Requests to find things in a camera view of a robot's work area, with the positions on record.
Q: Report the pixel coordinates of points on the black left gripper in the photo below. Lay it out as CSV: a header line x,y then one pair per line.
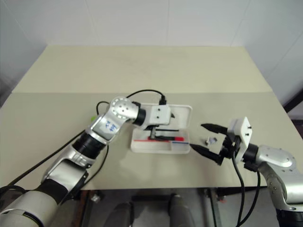
x,y
153,132

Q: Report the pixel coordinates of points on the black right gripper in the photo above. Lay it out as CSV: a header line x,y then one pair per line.
x,y
228,146

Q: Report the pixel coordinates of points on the red marker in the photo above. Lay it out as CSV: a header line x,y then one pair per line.
x,y
177,137

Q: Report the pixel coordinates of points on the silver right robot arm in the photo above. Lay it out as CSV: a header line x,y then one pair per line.
x,y
279,170

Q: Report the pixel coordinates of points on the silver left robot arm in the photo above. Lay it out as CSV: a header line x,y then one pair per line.
x,y
104,127

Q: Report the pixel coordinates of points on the small grey binder clip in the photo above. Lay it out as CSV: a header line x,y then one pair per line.
x,y
211,140

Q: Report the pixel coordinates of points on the white plastic tray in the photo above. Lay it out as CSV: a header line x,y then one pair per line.
x,y
163,146

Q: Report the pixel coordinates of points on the blue pen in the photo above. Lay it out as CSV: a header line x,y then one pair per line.
x,y
181,142

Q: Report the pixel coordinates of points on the thin red pen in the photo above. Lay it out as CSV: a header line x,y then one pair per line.
x,y
144,141

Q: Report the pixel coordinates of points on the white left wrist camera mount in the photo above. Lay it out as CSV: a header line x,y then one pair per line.
x,y
161,114

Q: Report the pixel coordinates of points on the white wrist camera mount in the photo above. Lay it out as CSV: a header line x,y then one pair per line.
x,y
161,114
242,134

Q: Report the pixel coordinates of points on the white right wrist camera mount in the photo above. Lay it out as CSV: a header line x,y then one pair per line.
x,y
242,134

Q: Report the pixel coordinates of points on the dark object at wall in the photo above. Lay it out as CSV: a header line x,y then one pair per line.
x,y
294,100

